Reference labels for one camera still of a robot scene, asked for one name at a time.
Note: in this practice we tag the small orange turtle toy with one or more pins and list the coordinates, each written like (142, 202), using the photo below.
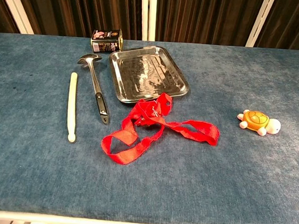
(257, 119)

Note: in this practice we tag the stainless steel rectangular tray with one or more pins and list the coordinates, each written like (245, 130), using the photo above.
(146, 73)

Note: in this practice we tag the pale wooden drumstick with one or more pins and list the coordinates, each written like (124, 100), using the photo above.
(72, 104)

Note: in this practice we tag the black food tin can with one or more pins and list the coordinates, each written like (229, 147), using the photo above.
(105, 42)

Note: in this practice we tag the dark brown pleated curtain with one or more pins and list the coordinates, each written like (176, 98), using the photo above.
(82, 9)

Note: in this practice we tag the blue velvet table cloth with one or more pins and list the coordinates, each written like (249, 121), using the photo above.
(34, 160)

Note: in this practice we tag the white frame post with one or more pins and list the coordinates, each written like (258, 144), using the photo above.
(148, 15)
(260, 22)
(15, 7)

